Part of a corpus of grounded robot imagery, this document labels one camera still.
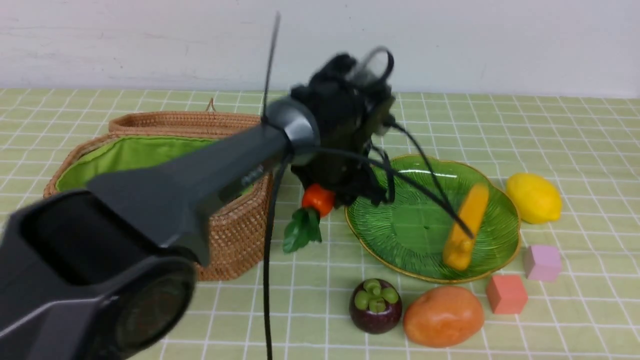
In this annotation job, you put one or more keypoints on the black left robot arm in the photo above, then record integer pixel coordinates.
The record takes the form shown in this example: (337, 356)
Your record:
(106, 271)

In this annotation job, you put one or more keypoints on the green leaf-shaped glass plate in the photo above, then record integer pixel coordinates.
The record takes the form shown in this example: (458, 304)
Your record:
(409, 234)

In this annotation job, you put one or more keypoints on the orange toy carrot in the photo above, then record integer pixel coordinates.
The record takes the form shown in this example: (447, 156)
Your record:
(304, 226)

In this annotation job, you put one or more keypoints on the yellow toy lemon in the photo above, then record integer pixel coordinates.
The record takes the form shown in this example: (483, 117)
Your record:
(537, 200)

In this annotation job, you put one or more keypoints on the orange-brown toy potato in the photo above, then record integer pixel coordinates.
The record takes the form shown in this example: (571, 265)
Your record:
(443, 316)

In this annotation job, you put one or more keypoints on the pink-red wooden cube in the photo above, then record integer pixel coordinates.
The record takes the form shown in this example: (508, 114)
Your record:
(506, 294)

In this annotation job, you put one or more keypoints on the woven wicker basket lid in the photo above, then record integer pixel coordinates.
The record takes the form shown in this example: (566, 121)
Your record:
(210, 123)

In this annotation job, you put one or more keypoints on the purple toy mangosteen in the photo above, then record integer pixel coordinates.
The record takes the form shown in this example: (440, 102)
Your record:
(375, 306)

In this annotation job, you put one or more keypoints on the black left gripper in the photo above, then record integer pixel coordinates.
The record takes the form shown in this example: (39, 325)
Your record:
(351, 101)

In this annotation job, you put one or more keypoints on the lilac wooden cube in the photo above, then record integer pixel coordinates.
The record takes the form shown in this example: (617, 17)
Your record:
(542, 262)

